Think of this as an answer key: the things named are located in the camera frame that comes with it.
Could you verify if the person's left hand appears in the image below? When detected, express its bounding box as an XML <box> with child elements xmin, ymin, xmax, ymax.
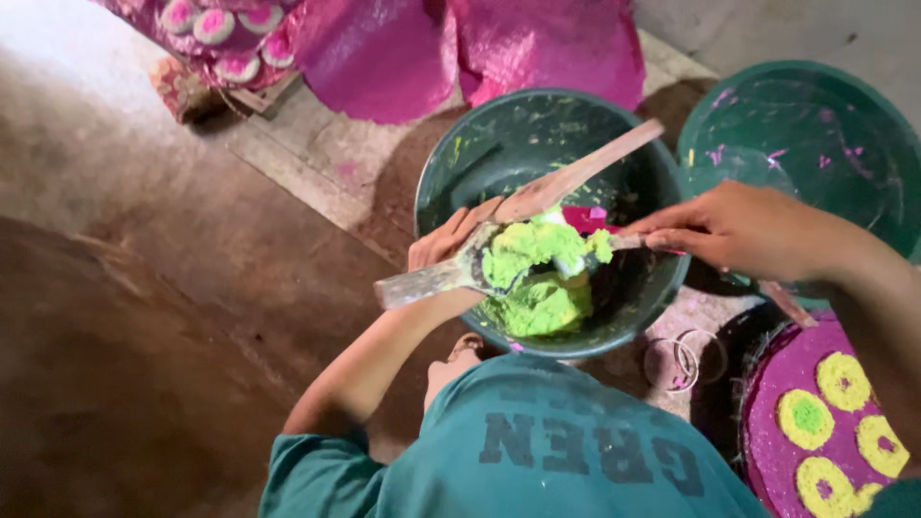
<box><xmin>407</xmin><ymin>196</ymin><xmax>506</xmax><ymax>274</ymax></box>

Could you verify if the person's right hand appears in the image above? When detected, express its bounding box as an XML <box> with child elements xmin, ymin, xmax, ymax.
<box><xmin>622</xmin><ymin>180</ymin><xmax>837</xmax><ymax>284</ymax></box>

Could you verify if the metal ladle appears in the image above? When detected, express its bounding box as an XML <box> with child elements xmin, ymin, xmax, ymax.
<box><xmin>373</xmin><ymin>219</ymin><xmax>535</xmax><ymax>312</ymax></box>

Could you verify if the small scraping stick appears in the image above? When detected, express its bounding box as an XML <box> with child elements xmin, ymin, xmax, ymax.
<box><xmin>586</xmin><ymin>229</ymin><xmax>650</xmax><ymax>254</ymax></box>

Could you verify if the dark green basin with paste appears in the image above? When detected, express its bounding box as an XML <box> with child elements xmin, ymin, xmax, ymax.
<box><xmin>414</xmin><ymin>88</ymin><xmax>692</xmax><ymax>360</ymax></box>

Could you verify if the light green paste mass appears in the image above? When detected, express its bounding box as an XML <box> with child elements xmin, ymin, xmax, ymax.
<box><xmin>477</xmin><ymin>214</ymin><xmax>614</xmax><ymax>339</ymax></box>

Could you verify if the pink paper piece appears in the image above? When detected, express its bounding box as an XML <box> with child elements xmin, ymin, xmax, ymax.
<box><xmin>561</xmin><ymin>205</ymin><xmax>624</xmax><ymax>237</ymax></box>

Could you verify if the long wooden paddle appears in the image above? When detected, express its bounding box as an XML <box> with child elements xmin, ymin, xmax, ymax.
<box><xmin>495</xmin><ymin>119</ymin><xmax>666</xmax><ymax>225</ymax></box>

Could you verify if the shiny pink sheet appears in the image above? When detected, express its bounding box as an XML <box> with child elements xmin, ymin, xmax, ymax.
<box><xmin>448</xmin><ymin>0</ymin><xmax>646</xmax><ymax>112</ymax></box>
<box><xmin>291</xmin><ymin>0</ymin><xmax>459</xmax><ymax>125</ymax></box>

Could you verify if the teal printed shirt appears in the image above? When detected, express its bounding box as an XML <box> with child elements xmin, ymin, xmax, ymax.
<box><xmin>258</xmin><ymin>353</ymin><xmax>772</xmax><ymax>518</ymax></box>

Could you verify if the pink white round disc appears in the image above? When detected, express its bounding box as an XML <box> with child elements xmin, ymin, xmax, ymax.
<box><xmin>260</xmin><ymin>27</ymin><xmax>296</xmax><ymax>70</ymax></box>
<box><xmin>237</xmin><ymin>3</ymin><xmax>284</xmax><ymax>35</ymax></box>
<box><xmin>159</xmin><ymin>0</ymin><xmax>199</xmax><ymax>35</ymax></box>
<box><xmin>213</xmin><ymin>51</ymin><xmax>261</xmax><ymax>84</ymax></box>
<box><xmin>193</xmin><ymin>8</ymin><xmax>236</xmax><ymax>46</ymax></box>

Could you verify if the patterned block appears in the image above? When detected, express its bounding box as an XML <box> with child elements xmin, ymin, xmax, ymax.
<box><xmin>148</xmin><ymin>56</ymin><xmax>218</xmax><ymax>124</ymax></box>

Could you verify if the empty dark green basin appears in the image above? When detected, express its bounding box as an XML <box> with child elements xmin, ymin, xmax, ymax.
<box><xmin>676</xmin><ymin>59</ymin><xmax>921</xmax><ymax>263</ymax></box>

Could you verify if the pink tray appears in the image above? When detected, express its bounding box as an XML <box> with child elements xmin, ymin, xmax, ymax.
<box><xmin>92</xmin><ymin>0</ymin><xmax>307</xmax><ymax>92</ymax></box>

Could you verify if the round pink powder plate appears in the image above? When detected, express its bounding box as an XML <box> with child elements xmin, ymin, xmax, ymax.
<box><xmin>740</xmin><ymin>317</ymin><xmax>916</xmax><ymax>518</ymax></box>

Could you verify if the thin metal ring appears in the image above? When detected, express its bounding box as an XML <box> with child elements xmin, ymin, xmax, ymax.
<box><xmin>643</xmin><ymin>336</ymin><xmax>700</xmax><ymax>396</ymax></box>
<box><xmin>675</xmin><ymin>329</ymin><xmax>729</xmax><ymax>384</ymax></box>

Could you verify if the yellow ring with green centre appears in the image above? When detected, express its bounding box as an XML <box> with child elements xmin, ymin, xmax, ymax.
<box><xmin>776</xmin><ymin>389</ymin><xmax>836</xmax><ymax>451</ymax></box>

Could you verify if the yellow powder ring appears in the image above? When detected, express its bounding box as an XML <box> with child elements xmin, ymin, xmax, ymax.
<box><xmin>796</xmin><ymin>457</ymin><xmax>857</xmax><ymax>518</ymax></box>
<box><xmin>855</xmin><ymin>415</ymin><xmax>910</xmax><ymax>479</ymax></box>
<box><xmin>816</xmin><ymin>351</ymin><xmax>873</xmax><ymax>413</ymax></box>
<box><xmin>852</xmin><ymin>482</ymin><xmax>885</xmax><ymax>516</ymax></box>

